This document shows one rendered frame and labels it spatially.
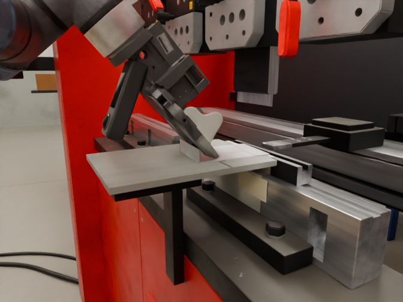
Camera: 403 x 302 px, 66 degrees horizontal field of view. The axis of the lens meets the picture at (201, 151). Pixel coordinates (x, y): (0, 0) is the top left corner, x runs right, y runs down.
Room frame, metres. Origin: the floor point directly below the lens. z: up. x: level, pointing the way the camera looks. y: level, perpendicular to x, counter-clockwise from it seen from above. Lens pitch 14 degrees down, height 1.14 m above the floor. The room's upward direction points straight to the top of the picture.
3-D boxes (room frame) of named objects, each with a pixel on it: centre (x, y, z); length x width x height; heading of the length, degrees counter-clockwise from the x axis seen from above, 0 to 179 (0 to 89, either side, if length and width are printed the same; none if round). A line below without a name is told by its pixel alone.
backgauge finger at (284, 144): (0.63, -0.24, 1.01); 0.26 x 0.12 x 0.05; 118
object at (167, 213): (0.48, 0.07, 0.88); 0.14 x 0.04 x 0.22; 118
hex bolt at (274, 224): (0.41, -0.11, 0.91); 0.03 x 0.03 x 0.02
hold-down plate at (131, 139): (1.07, 0.24, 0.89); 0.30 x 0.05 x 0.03; 28
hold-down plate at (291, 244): (0.50, -0.06, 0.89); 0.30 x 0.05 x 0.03; 28
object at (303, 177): (0.54, -0.11, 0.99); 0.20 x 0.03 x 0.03; 28
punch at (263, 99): (0.57, -0.09, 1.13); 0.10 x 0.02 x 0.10; 28
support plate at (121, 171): (0.50, 0.04, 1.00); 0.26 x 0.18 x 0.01; 118
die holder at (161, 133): (1.05, 0.16, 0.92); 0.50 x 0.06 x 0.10; 28
